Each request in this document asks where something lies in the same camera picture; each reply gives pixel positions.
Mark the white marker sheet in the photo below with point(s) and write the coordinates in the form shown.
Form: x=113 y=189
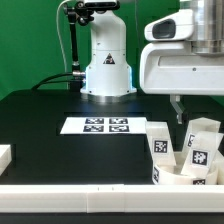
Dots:
x=103 y=125

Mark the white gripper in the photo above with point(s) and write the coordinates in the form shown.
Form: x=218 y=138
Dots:
x=171 y=68

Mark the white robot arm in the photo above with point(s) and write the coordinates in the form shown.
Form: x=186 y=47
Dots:
x=108 y=76

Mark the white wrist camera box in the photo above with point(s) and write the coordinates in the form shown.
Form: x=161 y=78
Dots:
x=174 y=27

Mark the white front fence bar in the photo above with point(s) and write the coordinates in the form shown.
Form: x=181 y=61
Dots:
x=111 y=198

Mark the white left fence bar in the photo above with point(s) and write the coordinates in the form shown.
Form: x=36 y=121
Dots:
x=5 y=157

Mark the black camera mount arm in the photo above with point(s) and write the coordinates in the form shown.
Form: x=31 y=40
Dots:
x=82 y=15

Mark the white round stool seat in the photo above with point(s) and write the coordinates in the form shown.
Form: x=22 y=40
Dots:
x=170 y=175

